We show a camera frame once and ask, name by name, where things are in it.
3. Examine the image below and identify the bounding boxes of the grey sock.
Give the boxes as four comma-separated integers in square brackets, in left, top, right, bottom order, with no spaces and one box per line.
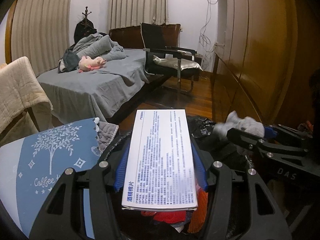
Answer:
[213,111,265,141]

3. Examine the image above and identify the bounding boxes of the orange knitted cloth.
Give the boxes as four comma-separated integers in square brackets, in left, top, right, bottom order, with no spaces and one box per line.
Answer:
[188,189,208,233]

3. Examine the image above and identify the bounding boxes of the white printed paper box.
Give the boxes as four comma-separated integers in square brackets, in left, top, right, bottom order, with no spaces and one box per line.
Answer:
[121,109,198,212]

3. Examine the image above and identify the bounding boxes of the red glove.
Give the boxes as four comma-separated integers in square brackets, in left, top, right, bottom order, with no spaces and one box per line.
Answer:
[140,211,186,224]

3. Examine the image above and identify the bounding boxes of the black-lined trash bin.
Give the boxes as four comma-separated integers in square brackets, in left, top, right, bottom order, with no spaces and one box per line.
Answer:
[103,116,232,239]

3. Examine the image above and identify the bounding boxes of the blue tree-print table cover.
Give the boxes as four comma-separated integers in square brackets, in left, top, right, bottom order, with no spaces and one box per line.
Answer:
[1,118,100,236]

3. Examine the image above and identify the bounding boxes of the grey quilted pad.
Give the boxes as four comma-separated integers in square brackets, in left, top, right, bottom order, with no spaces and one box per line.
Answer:
[91,121,119,157]

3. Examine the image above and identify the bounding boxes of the silver chair cushion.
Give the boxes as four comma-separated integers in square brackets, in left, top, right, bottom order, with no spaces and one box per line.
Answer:
[153,55,202,70]

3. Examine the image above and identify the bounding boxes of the black office chair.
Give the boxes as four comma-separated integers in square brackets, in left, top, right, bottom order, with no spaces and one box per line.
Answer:
[140,23,202,94]

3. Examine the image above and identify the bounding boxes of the grey bed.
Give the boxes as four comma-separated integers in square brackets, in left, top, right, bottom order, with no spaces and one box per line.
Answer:
[37,49,149,124]

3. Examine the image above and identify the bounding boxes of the beige striped blanket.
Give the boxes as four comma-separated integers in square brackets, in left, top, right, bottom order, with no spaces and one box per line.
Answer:
[1,56,53,146]

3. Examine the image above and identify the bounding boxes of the pink plush toy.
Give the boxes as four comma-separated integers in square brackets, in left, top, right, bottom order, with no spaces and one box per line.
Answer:
[79,56,107,73]

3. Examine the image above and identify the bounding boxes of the dark wooden headboard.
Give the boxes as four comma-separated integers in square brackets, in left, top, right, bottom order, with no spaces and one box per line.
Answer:
[108,24,181,49]

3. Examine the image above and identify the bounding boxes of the grey duvet pile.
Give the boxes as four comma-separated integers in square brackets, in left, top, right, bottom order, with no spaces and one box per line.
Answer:
[57,33,126,73]

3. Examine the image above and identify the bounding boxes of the right beige curtain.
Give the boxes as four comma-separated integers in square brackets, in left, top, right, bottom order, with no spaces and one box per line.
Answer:
[108,0,168,30]

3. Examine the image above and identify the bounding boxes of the beige curtain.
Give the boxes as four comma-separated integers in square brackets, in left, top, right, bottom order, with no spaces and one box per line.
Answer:
[108,0,168,30]
[11,0,71,76]

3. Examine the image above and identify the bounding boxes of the wooden coat rack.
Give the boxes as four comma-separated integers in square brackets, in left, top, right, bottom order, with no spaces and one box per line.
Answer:
[74,7,97,43]

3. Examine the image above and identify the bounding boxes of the left beige curtain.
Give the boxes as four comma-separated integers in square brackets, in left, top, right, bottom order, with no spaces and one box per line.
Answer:
[11,0,71,76]

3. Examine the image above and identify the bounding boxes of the hanging white cables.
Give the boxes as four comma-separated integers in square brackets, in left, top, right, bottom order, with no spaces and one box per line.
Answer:
[198,0,221,71]

